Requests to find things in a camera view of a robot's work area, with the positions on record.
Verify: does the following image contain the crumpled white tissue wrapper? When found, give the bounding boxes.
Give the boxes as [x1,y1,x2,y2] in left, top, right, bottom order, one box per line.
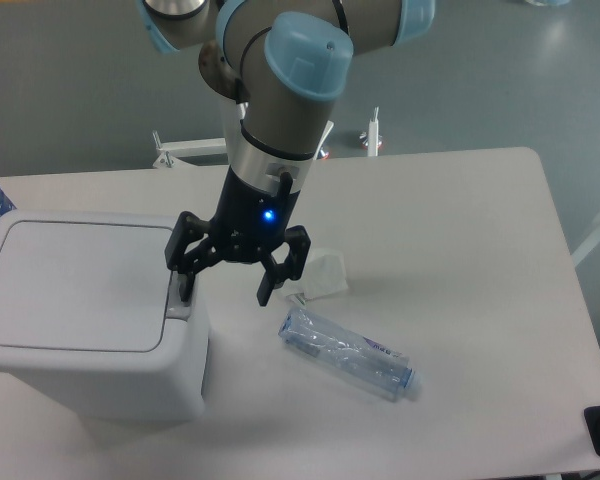
[281,248,348,306]

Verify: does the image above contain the white push-top trash can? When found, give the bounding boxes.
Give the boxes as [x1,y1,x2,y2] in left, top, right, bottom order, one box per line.
[0,210,210,422]

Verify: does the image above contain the crushed clear plastic bottle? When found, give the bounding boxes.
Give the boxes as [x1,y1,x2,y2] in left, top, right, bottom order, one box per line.
[278,307,422,401]

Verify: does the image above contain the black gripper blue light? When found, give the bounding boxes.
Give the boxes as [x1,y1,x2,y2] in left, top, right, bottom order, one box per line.
[164,167,313,307]

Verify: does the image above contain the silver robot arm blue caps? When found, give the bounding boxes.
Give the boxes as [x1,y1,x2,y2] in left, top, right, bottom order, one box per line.
[137,1,436,305]

